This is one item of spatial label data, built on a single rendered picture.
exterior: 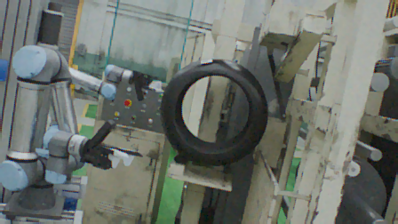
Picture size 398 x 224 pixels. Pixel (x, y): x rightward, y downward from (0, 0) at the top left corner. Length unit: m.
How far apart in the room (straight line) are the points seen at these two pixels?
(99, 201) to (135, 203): 0.28
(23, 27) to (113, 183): 1.49
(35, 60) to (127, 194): 1.65
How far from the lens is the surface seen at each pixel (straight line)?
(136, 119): 2.69
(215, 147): 2.23
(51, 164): 1.38
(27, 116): 1.41
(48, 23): 1.76
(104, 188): 2.82
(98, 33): 11.20
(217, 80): 2.32
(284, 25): 1.74
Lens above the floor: 1.37
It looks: 6 degrees down
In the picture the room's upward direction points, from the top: 12 degrees clockwise
